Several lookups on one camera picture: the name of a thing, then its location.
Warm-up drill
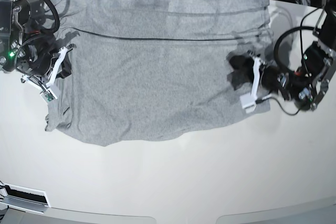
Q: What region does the grey t-shirt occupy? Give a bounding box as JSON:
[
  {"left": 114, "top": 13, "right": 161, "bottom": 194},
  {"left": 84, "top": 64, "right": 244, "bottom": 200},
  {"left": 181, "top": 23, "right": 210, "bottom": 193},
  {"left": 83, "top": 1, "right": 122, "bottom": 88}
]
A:
[{"left": 45, "top": 0, "right": 272, "bottom": 146}]

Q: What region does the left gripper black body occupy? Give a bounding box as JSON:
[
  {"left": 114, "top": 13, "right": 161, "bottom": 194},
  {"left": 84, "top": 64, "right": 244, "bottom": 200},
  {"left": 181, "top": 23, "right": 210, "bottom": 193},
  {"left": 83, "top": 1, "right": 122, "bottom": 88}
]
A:
[{"left": 227, "top": 55, "right": 291, "bottom": 101}]

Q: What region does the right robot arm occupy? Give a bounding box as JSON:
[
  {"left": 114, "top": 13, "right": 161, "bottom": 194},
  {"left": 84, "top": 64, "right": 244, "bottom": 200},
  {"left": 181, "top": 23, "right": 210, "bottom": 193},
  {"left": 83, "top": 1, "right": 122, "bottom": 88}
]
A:
[{"left": 1, "top": 0, "right": 71, "bottom": 81}]

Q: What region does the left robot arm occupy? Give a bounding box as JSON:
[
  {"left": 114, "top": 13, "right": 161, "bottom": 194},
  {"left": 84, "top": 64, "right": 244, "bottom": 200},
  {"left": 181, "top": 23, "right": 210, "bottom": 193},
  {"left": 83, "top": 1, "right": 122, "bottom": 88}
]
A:
[{"left": 229, "top": 0, "right": 335, "bottom": 113}]

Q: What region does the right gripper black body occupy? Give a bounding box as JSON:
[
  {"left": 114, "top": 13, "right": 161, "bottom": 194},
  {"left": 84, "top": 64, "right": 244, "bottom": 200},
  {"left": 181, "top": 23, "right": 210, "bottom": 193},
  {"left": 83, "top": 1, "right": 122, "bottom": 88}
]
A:
[{"left": 23, "top": 37, "right": 73, "bottom": 79}]

